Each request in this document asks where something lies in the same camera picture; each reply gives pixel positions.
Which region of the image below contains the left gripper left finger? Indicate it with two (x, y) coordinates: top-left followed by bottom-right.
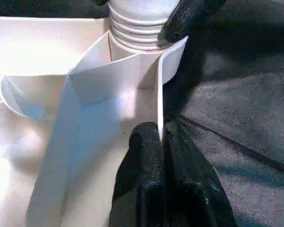
(108, 121), (169, 227)

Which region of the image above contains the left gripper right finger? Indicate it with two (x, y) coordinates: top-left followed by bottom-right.
(163, 119), (238, 227)

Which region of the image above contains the white plastic table leg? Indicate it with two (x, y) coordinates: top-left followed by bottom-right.
(108, 0), (181, 52)

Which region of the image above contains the white plastic table top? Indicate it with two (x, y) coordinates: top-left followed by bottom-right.
(0, 17), (189, 227)

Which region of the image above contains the black plastic mat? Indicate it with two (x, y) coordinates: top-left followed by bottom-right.
(161, 0), (284, 227)

